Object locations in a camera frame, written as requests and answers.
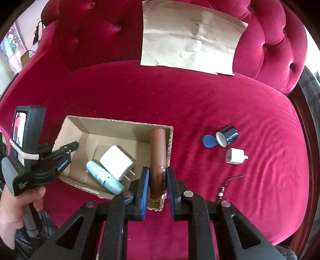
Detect crumpled beige paper sheet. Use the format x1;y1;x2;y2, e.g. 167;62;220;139
140;0;249;76

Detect large white charger plug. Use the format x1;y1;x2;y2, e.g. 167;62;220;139
100;145;137;182

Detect black power adapter with cable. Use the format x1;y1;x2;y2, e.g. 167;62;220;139
32;20;44;45

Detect thin beaded chain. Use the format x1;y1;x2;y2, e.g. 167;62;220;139
216;176;244;204

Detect cartoon cat wall poster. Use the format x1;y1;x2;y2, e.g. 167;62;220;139
0;27;24;73

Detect brown cardboard carton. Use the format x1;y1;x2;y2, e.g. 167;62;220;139
20;42;38;65

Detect person's plaid trousers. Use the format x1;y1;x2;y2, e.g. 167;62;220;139
15;209;298;260

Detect red velvet tufted sofa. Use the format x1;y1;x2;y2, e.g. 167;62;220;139
0;0;310;260

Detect blue key fob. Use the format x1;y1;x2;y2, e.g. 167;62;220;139
202;134;217;148

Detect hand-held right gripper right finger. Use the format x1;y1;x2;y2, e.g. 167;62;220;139
166;166;287;260

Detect cardboard box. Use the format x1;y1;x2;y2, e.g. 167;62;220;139
52;115;174;212

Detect light blue white tube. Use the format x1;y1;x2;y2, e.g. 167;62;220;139
86;160;125;195

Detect small white charger adapter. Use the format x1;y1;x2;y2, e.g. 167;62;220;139
225;148;249;165

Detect dark wooden bed frame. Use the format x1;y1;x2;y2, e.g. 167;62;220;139
287;65;320;250

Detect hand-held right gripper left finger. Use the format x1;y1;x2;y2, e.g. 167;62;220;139
30;166;150;260

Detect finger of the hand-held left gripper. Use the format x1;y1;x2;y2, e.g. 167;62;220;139
39;141;78;160

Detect brown lipstick tube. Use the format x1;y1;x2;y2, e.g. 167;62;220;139
149;128;167;200

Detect person's left hand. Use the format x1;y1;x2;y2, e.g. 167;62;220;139
0;184;47;250

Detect grey plaid blanket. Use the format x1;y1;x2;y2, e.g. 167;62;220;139
299;66;320;105

